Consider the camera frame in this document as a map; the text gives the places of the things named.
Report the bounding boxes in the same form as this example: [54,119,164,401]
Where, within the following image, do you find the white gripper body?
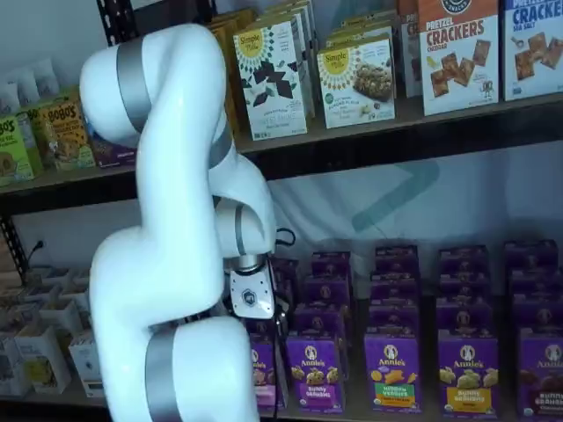
[228,266,277,319]

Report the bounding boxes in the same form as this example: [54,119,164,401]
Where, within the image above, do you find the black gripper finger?
[273,301,292,348]

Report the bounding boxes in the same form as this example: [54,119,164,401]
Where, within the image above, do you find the purple Annie's box pink patch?
[249,341,290,411]

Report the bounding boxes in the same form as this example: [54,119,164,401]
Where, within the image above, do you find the purple Annie's snack box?
[369,273,420,307]
[310,250,353,280]
[435,297,494,339]
[507,268,560,305]
[268,257,302,282]
[503,239,559,273]
[292,304,349,340]
[511,302,563,333]
[367,302,422,338]
[435,271,493,302]
[302,275,352,309]
[244,316,279,348]
[437,244,491,276]
[374,244,420,278]

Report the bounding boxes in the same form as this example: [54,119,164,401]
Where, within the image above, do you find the purple Annie's box violet patch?
[285,336,343,414]

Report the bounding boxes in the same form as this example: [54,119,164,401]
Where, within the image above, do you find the purple Annie's box green patch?
[363,332,423,414]

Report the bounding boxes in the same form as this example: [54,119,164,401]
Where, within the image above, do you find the white Organic Pantry box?
[0,332,33,397]
[68,340,106,400]
[14,324,72,396]
[41,266,74,285]
[38,297,85,336]
[0,302,43,335]
[55,283,92,309]

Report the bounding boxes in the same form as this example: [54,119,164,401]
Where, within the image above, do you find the purple Annie's box yellow patch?
[437,335,501,418]

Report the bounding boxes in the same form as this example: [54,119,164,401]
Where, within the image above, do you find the purple Zbar snack box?
[87,125,138,169]

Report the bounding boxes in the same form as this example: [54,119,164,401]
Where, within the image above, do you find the white Simple Mills thins box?
[252,0,318,120]
[231,19,310,142]

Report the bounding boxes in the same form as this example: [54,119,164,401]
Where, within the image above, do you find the white Simple Mills bars box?
[316,37,397,130]
[324,19,397,45]

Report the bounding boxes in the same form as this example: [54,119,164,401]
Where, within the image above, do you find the purple Annie's box brown bunnies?
[517,328,563,419]

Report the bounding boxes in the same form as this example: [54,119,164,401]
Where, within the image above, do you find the yellow green Bobo's box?
[18,104,45,175]

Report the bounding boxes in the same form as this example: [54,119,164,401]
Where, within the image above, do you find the pretzel crackers cheddar box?
[416,0,501,117]

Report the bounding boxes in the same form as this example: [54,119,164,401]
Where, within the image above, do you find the pretzel crackers sea salt box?
[501,0,563,103]

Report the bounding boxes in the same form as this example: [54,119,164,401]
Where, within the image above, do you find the white backdrop sheet teal logo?
[261,151,563,304]

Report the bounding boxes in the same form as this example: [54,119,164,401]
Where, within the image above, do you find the black metal rack, purple boxes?
[96,0,563,422]

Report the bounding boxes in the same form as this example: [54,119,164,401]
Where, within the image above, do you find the black metal rack, white boxes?
[0,169,144,422]

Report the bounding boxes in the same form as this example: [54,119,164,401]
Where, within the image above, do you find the white pouch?
[29,58,59,97]
[0,81,22,116]
[11,68,41,109]

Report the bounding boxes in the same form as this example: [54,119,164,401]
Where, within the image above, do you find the thin black cable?
[273,226,298,417]

